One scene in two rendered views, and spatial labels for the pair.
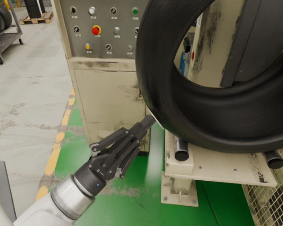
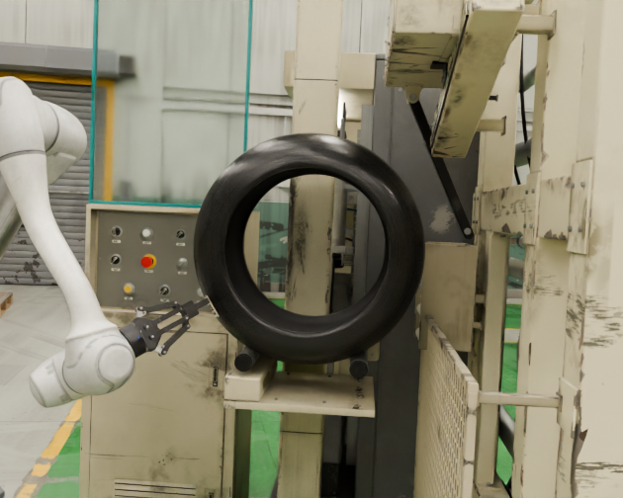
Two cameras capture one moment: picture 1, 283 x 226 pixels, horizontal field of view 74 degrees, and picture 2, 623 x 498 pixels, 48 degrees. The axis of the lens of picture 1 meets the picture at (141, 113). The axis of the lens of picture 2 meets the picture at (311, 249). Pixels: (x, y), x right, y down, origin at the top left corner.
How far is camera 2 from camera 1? 1.35 m
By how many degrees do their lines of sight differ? 35
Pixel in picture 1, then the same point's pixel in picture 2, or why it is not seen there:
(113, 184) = not seen: outside the picture
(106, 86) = (149, 363)
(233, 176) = (318, 405)
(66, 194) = not seen: hidden behind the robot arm
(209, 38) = (300, 253)
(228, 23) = (318, 234)
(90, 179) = (133, 330)
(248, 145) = (314, 335)
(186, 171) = (251, 392)
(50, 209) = not seen: hidden behind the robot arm
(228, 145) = (294, 336)
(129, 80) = (195, 350)
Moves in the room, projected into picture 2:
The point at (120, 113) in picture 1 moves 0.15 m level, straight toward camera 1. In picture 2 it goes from (171, 428) to (169, 443)
